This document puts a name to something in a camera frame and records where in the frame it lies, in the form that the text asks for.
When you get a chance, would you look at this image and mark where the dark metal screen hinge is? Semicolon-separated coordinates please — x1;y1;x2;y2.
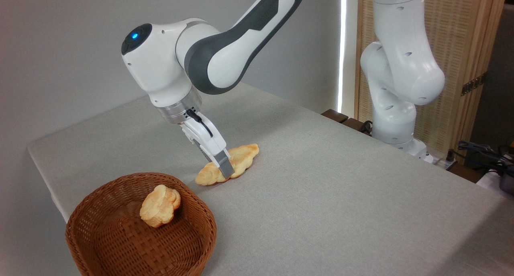
461;73;487;97

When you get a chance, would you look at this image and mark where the brown woven wicker basket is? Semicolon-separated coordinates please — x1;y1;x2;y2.
65;172;218;276

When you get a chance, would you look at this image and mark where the long golden bread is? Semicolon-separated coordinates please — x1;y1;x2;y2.
195;143;260;186

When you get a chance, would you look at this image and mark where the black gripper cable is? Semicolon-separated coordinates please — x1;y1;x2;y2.
186;109;214;139

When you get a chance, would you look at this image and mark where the grey tablecloth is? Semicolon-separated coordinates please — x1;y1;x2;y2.
27;82;514;276

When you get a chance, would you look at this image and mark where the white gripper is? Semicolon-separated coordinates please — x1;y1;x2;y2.
180;112;235;180

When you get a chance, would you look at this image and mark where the round golden bread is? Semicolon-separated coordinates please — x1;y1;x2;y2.
140;184;182;228

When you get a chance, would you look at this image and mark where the wooden folding screen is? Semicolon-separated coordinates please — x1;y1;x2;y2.
354;0;509;164

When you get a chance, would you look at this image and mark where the black cable bundle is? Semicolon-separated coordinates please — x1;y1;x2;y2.
448;140;514;177

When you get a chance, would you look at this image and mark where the dark brown wooden block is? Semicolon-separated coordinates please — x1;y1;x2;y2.
342;118;372;135
321;109;349;124

